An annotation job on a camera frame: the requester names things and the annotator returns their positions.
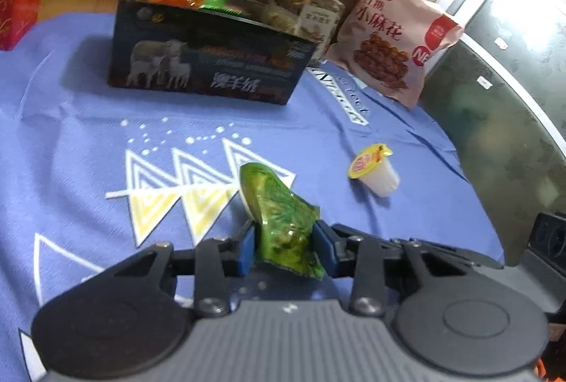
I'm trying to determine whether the black sheep-print box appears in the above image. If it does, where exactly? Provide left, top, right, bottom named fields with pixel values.
left=107, top=0, right=320, bottom=106

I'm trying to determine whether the green pickled vegetable packet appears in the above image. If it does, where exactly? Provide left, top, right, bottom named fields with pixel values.
left=239, top=162, right=327, bottom=280

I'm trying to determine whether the blue printed tablecloth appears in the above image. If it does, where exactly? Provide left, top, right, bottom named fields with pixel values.
left=0, top=12, right=505, bottom=382

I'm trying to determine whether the clear nut jar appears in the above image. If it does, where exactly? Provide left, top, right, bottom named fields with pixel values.
left=278, top=0, right=346, bottom=55

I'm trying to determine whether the large pink snack bag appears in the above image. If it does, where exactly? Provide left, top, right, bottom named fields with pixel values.
left=325, top=0, right=465, bottom=109

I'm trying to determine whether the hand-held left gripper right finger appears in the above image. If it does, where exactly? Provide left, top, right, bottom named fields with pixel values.
left=313, top=223, right=505, bottom=315

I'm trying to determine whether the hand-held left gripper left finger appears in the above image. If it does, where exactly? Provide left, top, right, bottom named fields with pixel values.
left=80, top=227, right=257, bottom=318

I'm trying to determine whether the jelly cup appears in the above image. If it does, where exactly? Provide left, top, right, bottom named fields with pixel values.
left=347, top=143, right=401, bottom=198

